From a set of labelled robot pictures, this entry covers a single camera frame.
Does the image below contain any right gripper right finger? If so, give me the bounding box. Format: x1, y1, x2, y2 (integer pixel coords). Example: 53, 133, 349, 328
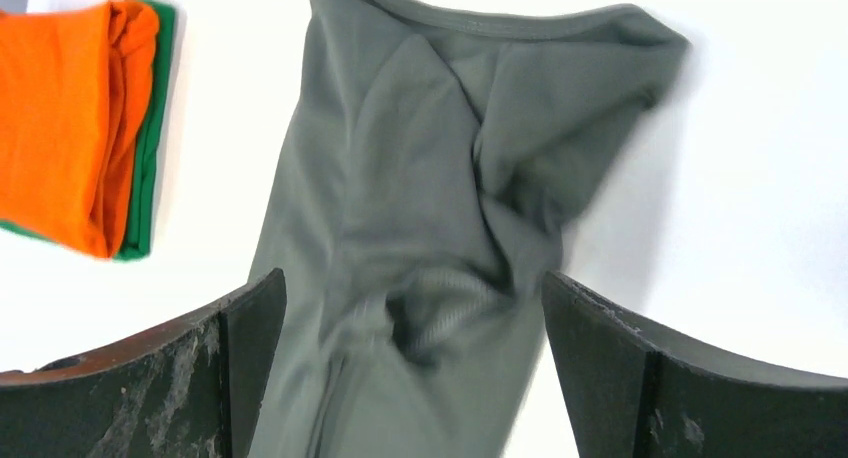
542, 272, 847, 457

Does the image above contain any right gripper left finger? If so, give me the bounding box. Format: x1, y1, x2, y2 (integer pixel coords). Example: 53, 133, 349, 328
1, 269, 287, 458

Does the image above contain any dark grey t shirt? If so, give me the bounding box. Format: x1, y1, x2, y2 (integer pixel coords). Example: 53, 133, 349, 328
250, 0, 688, 457

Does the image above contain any folded green t shirt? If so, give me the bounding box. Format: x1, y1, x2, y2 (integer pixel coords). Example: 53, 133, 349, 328
0, 0, 179, 263

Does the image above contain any folded orange t shirt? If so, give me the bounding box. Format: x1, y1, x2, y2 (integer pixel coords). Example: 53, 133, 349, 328
0, 0, 162, 260

